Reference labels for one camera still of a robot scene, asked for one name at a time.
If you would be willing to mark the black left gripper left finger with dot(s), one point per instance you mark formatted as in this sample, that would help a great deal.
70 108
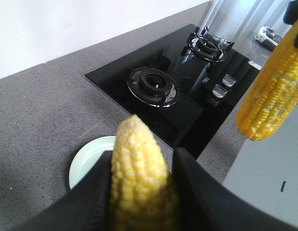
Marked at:
83 208

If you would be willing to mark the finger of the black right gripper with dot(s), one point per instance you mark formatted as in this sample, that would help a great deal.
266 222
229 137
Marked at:
291 13

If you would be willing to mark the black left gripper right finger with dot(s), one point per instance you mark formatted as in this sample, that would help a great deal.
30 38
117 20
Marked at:
208 206

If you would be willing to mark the yellow corn cob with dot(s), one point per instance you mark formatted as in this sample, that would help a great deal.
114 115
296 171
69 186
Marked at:
143 194
274 93

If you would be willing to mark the black floor tape strip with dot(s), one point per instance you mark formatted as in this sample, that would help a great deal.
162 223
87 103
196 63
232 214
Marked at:
282 186

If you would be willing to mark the far black gas burner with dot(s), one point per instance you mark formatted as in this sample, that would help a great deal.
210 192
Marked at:
207 46

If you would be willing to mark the black gas burner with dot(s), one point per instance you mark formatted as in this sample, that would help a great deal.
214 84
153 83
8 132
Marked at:
152 84
207 46

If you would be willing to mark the silver hob knob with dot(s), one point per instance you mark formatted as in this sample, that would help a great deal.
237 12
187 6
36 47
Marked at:
219 92
228 81

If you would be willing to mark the black glass gas hob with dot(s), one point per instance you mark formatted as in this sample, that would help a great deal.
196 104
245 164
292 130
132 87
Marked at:
182 86

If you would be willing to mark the near black gas burner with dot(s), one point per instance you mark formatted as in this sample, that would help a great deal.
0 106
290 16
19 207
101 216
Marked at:
152 84

